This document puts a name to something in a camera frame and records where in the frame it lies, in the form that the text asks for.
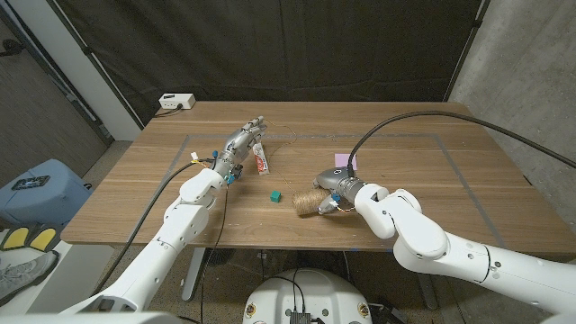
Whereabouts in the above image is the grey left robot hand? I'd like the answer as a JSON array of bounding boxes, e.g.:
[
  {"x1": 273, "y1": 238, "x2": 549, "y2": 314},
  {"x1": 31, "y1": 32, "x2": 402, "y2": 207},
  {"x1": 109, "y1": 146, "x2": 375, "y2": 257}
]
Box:
[{"x1": 212, "y1": 115, "x2": 268, "y2": 178}]

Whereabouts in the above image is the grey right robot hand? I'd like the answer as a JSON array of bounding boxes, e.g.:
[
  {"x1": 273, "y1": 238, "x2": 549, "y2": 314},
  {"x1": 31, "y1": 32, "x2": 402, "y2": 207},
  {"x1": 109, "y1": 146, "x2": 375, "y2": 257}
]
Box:
[{"x1": 313, "y1": 166, "x2": 366, "y2": 215}]

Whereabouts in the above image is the brown twine spool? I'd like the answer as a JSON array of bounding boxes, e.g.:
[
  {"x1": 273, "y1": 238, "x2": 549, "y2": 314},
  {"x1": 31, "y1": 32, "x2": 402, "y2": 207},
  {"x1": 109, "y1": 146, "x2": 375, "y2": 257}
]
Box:
[{"x1": 264, "y1": 119, "x2": 333, "y2": 217}]

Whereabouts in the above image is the pink sticky note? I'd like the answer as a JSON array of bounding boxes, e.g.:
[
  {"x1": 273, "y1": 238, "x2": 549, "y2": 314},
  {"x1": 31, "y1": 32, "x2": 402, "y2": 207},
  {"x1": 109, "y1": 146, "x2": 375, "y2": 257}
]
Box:
[{"x1": 334, "y1": 153, "x2": 358, "y2": 171}]

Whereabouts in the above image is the white red toothpaste tube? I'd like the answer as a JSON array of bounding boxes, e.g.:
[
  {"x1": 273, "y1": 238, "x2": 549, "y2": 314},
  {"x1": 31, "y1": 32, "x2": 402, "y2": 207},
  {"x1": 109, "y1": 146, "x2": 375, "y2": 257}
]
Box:
[{"x1": 250, "y1": 141, "x2": 271, "y2": 176}]

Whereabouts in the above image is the white power box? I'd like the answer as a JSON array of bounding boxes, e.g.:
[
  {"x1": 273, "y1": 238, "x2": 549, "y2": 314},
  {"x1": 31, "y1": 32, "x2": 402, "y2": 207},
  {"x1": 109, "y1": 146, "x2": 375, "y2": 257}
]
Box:
[{"x1": 158, "y1": 93, "x2": 197, "y2": 111}]

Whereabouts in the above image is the black backdrop curtain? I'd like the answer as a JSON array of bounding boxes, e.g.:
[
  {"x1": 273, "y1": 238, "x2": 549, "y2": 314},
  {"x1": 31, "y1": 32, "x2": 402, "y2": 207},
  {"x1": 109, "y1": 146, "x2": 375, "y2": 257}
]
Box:
[{"x1": 47, "y1": 0, "x2": 491, "y2": 130}]

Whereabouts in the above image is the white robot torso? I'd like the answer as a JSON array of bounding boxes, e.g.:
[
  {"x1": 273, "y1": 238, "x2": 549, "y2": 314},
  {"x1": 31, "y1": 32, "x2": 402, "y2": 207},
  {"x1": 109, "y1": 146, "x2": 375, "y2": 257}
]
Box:
[{"x1": 242, "y1": 268, "x2": 374, "y2": 324}]

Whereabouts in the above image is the grey table leg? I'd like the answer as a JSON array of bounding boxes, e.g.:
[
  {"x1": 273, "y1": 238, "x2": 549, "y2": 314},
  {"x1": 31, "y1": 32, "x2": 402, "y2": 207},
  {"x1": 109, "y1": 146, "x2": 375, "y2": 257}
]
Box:
[
  {"x1": 182, "y1": 247, "x2": 208, "y2": 302},
  {"x1": 416, "y1": 272, "x2": 438, "y2": 311}
]

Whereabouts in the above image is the black backdrop stand pole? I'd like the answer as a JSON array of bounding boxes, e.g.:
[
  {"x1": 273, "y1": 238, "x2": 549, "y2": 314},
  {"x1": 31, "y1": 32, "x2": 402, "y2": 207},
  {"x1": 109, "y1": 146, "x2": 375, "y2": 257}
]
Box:
[
  {"x1": 444, "y1": 0, "x2": 491, "y2": 103},
  {"x1": 44, "y1": 0, "x2": 146, "y2": 131}
]

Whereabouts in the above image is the yellow black foot pedal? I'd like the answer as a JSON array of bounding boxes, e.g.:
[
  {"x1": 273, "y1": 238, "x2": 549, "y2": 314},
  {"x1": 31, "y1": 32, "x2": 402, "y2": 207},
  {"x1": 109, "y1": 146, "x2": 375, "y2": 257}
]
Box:
[
  {"x1": 0, "y1": 226, "x2": 32, "y2": 251},
  {"x1": 29, "y1": 226, "x2": 59, "y2": 248}
]

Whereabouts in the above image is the grey sneaker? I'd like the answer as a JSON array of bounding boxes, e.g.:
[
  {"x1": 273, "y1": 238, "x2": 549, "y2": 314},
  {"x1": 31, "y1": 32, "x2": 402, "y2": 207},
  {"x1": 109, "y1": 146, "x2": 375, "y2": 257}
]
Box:
[{"x1": 0, "y1": 250, "x2": 60, "y2": 305}]

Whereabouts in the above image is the black power box cable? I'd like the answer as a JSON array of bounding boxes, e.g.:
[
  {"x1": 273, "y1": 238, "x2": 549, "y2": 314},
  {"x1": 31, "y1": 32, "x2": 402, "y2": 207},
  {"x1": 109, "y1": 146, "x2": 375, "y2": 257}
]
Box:
[{"x1": 152, "y1": 103, "x2": 184, "y2": 119}]

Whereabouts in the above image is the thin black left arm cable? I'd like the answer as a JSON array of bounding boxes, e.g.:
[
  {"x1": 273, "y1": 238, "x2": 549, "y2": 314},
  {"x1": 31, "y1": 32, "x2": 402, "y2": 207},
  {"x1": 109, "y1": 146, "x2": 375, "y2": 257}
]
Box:
[{"x1": 177, "y1": 184, "x2": 230, "y2": 324}]

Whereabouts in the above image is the black torso cable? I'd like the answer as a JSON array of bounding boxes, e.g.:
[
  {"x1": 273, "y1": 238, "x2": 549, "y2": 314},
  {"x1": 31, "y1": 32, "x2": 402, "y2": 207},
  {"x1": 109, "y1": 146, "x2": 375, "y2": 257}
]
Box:
[{"x1": 265, "y1": 268, "x2": 307, "y2": 314}]

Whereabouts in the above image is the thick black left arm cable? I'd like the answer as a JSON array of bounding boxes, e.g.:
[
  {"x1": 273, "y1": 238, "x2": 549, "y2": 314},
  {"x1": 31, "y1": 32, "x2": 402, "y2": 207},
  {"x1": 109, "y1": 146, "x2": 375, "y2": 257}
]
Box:
[{"x1": 92, "y1": 157, "x2": 217, "y2": 294}]

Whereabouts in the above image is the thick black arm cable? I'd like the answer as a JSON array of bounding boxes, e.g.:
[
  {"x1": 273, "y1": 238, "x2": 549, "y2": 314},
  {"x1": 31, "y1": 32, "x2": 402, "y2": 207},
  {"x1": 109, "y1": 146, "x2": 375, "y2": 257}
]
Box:
[
  {"x1": 92, "y1": 157, "x2": 217, "y2": 294},
  {"x1": 346, "y1": 110, "x2": 576, "y2": 177}
]

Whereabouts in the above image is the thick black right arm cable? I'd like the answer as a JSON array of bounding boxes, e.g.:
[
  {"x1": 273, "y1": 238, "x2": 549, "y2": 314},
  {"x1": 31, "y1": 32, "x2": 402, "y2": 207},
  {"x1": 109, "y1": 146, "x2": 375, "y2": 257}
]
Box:
[{"x1": 346, "y1": 110, "x2": 576, "y2": 177}]

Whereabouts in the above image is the black wall rail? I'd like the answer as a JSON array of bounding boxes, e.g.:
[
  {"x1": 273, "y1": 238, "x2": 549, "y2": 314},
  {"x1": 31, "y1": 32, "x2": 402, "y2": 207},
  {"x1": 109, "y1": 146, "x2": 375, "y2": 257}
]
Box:
[{"x1": 0, "y1": 4, "x2": 114, "y2": 146}]

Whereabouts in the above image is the black wall hook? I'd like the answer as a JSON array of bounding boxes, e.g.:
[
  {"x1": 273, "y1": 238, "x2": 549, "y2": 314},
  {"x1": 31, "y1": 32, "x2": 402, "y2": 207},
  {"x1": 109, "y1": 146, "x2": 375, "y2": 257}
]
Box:
[{"x1": 0, "y1": 39, "x2": 26, "y2": 58}]

